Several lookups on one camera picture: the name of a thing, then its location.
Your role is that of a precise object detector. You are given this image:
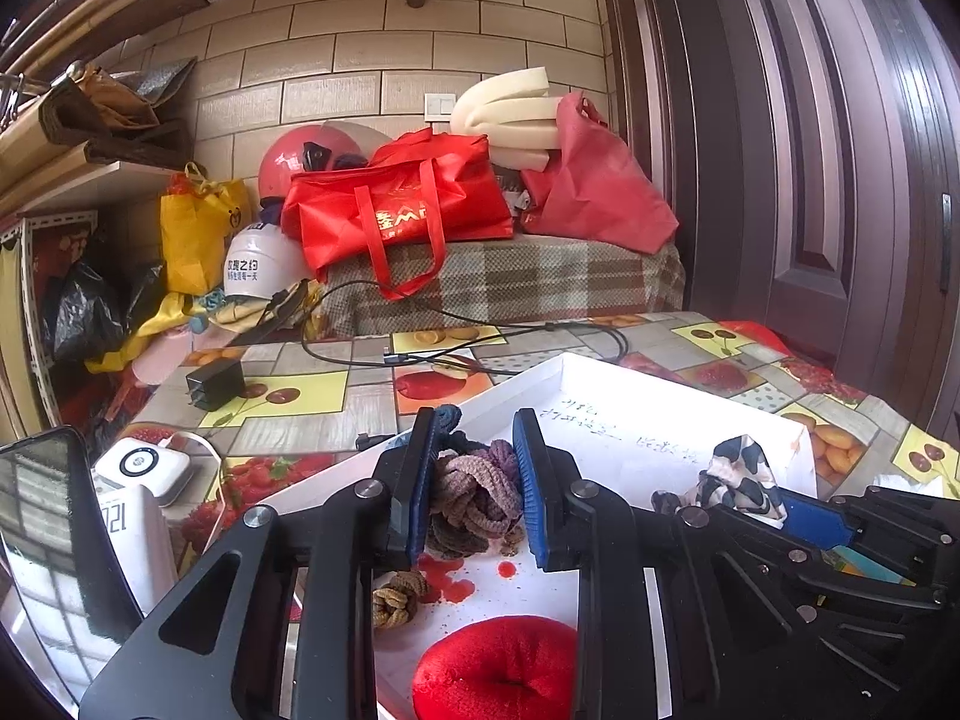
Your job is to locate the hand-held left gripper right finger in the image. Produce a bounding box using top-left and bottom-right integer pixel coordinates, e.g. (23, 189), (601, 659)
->
(512, 409), (826, 720)

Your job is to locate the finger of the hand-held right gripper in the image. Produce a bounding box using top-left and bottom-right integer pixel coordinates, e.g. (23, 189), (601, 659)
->
(776, 486), (960, 587)
(712, 510), (960, 698)

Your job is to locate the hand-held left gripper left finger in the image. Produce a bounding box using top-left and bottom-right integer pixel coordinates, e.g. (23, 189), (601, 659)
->
(77, 406), (442, 720)

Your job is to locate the purple terry hair tie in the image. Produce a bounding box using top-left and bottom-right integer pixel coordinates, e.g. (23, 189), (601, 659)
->
(480, 441), (520, 485)

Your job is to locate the mauve terry hair tie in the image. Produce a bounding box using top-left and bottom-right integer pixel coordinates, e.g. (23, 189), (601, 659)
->
(435, 454), (496, 518)

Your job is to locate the white cardboard box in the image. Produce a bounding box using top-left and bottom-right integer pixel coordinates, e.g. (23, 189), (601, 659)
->
(255, 351), (818, 720)

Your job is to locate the colourful small packet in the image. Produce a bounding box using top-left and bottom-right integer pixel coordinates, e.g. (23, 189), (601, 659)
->
(823, 546), (917, 587)

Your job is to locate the black white patterned scrunchie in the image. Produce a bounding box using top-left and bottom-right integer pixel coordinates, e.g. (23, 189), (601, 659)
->
(651, 435), (788, 527)

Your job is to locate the fruit print tablecloth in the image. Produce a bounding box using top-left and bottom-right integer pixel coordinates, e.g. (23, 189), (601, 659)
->
(97, 311), (960, 578)

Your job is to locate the red plush scrunchie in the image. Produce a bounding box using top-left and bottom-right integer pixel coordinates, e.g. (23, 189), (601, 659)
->
(411, 615), (580, 720)

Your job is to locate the plaid cloth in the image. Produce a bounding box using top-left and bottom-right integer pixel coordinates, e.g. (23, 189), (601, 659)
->
(319, 232), (687, 338)

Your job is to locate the black charger adapter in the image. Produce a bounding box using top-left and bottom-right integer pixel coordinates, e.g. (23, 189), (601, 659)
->
(185, 358), (247, 412)

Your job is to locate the white square device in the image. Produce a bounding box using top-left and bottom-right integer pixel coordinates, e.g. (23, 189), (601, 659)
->
(94, 439), (190, 507)

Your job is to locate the pink cloth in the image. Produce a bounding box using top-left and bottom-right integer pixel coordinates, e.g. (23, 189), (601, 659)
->
(133, 330), (226, 387)

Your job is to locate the white helmet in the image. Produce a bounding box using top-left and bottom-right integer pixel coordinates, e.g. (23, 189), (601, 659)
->
(225, 223), (316, 301)

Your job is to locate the red fabric tote bag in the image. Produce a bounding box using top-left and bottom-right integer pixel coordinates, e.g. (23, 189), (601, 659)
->
(281, 127), (518, 302)

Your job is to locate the yellow cloth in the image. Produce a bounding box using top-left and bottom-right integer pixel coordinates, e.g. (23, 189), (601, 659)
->
(85, 292), (226, 376)

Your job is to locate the yellow tote bag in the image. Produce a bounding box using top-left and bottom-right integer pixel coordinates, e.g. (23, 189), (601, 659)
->
(160, 163), (252, 297)

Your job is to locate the black glossy tablet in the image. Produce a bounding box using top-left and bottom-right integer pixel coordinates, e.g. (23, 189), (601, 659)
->
(0, 426), (143, 706)

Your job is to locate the red helmet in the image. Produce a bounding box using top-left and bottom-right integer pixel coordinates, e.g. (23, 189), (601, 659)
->
(257, 124), (376, 203)

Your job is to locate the cream foam pad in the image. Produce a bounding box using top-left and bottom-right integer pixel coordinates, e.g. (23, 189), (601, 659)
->
(448, 67), (578, 173)

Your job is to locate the black plastic bag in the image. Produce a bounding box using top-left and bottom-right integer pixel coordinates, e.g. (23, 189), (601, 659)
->
(41, 259), (166, 361)

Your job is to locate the folded brown mat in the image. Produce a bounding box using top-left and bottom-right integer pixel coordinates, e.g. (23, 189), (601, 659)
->
(37, 60), (197, 162)

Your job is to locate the dark grey hair tie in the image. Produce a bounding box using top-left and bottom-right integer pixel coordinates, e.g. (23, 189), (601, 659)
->
(424, 517), (481, 562)

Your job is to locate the olive knotted hair tie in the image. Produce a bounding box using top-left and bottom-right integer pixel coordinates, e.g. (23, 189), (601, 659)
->
(373, 570), (430, 632)

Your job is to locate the black charging cable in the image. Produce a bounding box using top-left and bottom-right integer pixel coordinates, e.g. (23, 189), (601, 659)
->
(300, 281), (631, 376)

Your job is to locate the black strap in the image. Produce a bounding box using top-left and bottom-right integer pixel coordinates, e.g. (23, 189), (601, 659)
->
(225, 279), (312, 350)

